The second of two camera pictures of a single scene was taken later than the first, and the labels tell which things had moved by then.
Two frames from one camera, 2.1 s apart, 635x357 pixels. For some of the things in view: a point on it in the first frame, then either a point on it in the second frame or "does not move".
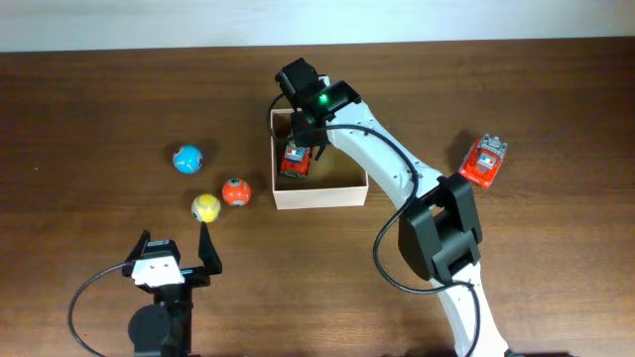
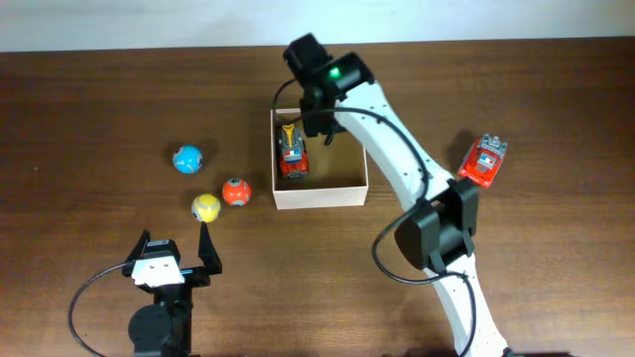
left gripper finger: [139, 247] does not move
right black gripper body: [301, 135] -> [316, 117]
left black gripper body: [197, 277] does not move
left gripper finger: [208, 252] does not move
